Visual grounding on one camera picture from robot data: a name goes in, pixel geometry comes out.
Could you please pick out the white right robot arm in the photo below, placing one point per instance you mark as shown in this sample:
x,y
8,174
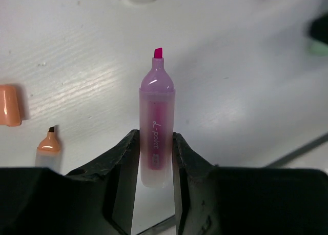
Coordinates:
x,y
318,29

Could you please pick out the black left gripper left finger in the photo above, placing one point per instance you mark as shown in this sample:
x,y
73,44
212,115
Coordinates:
x,y
95,198

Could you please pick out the pink highlighter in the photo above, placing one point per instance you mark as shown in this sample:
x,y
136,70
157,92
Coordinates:
x,y
156,122

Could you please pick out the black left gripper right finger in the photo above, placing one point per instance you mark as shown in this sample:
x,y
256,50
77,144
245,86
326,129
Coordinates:
x,y
211,199

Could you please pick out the orange-tipped clear highlighter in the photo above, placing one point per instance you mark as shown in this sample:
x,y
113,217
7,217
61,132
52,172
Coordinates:
x,y
49,151

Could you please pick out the orange highlighter cap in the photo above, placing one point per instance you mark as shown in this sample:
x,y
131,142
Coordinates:
x,y
10,115

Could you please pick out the green highlighter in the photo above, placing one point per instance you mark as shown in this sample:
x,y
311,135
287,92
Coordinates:
x,y
317,48

